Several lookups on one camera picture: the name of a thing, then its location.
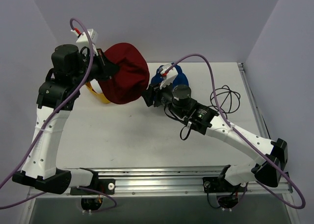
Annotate blue bucket hat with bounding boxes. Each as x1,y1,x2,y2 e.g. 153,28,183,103
150,65,189,88

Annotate dark red hat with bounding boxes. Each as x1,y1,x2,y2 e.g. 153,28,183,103
98,43,150,104

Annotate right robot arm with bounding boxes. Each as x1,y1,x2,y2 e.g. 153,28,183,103
99,53,288,191

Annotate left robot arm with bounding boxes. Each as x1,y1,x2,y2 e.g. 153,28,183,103
12,44,120,194

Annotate yellow bin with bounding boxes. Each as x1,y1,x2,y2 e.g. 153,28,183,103
85,80,111,104

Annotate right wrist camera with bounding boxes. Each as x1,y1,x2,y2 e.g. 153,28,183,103
158,63,178,90

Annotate black wire hat stand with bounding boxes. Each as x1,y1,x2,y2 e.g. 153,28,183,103
215,85,241,118

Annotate aluminium rail frame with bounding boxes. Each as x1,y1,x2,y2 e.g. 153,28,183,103
19,62,301,224

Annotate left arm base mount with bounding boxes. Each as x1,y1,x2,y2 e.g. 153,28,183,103
70,178,115,196

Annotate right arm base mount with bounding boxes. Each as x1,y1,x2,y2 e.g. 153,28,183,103
202,176,245,194

